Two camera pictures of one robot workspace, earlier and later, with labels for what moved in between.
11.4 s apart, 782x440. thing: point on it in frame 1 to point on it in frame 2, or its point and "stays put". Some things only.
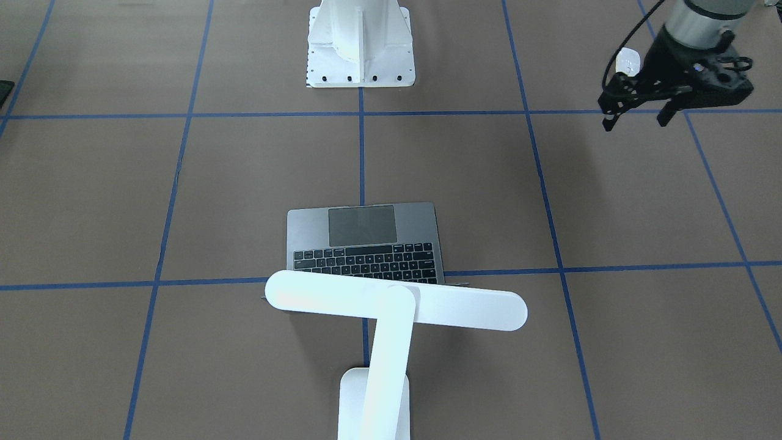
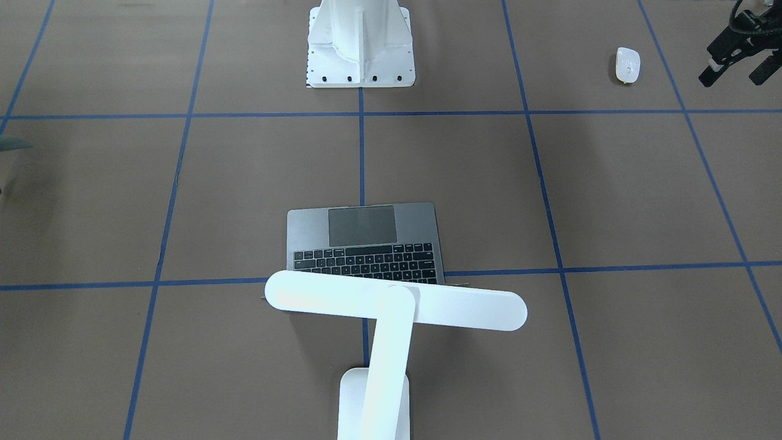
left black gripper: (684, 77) to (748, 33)
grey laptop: (396, 241) stays put
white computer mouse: (628, 61) stays put
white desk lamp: (374, 403) stays put
